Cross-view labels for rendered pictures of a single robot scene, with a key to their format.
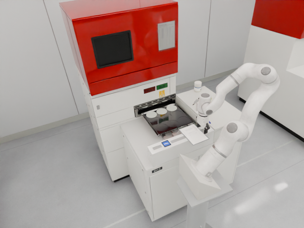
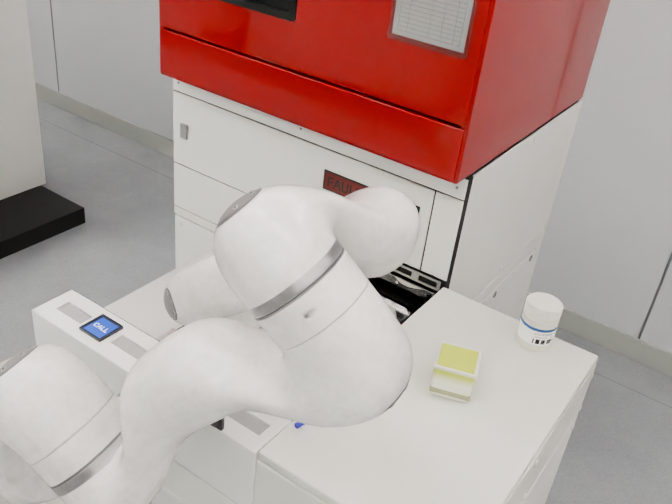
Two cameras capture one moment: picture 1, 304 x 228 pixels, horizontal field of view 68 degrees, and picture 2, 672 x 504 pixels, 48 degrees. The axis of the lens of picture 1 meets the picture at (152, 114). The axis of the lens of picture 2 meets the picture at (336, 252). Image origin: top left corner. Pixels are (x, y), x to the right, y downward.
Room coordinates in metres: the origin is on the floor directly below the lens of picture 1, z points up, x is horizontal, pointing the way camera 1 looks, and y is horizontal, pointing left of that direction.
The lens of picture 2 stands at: (0.94, -1.20, 1.84)
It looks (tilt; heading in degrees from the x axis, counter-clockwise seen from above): 31 degrees down; 54
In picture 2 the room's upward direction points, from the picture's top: 7 degrees clockwise
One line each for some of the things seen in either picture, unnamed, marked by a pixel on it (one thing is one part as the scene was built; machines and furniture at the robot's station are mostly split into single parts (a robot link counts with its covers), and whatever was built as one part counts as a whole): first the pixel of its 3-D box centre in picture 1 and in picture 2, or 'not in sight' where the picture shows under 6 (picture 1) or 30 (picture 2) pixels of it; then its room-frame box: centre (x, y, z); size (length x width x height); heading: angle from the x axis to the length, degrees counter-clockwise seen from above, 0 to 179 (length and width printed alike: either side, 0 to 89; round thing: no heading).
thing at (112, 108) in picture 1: (137, 100); (299, 198); (1.79, 0.13, 1.02); 0.82 x 0.03 x 0.40; 112
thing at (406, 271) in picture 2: (155, 101); (356, 249); (1.85, -0.04, 0.96); 0.44 x 0.01 x 0.02; 112
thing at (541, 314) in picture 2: (197, 86); (539, 322); (1.98, -0.48, 1.01); 0.07 x 0.07 x 0.10
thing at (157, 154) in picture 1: (181, 144); (153, 391); (1.30, -0.21, 0.89); 0.55 x 0.09 x 0.14; 112
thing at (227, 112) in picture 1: (208, 111); (441, 428); (1.72, -0.53, 0.89); 0.62 x 0.35 x 0.14; 22
